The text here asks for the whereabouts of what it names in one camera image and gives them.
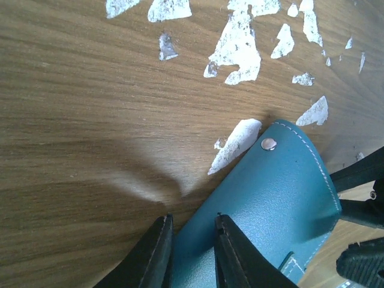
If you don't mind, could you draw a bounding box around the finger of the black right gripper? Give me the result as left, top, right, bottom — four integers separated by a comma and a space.
336, 238, 383, 287
329, 146, 384, 230

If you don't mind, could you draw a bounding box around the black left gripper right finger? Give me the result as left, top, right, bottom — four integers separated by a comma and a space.
214, 214, 297, 288

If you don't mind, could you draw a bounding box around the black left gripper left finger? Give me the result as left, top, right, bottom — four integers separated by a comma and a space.
95, 214, 173, 287

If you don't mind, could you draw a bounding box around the teal leather card holder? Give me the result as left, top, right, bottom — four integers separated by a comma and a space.
172, 119, 341, 287

